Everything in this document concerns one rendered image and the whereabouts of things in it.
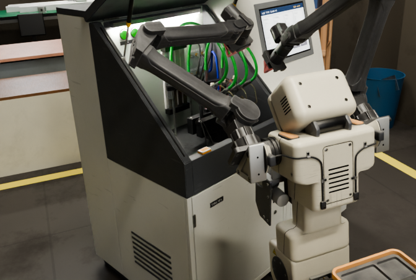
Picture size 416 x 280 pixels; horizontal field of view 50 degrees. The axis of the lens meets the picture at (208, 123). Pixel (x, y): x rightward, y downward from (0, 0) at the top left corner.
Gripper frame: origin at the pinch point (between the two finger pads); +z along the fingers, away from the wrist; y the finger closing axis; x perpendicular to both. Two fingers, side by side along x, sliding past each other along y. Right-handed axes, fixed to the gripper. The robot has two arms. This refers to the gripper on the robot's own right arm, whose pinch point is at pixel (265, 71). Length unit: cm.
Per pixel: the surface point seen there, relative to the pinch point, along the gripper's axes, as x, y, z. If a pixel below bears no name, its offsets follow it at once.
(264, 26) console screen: -33, 38, 23
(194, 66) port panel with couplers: 3, 36, 47
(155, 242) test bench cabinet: 53, -41, 66
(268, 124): -6.0, -15.1, 24.1
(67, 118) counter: 40, 104, 210
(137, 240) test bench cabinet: 56, -35, 81
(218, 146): 26.6, -20.1, 18.9
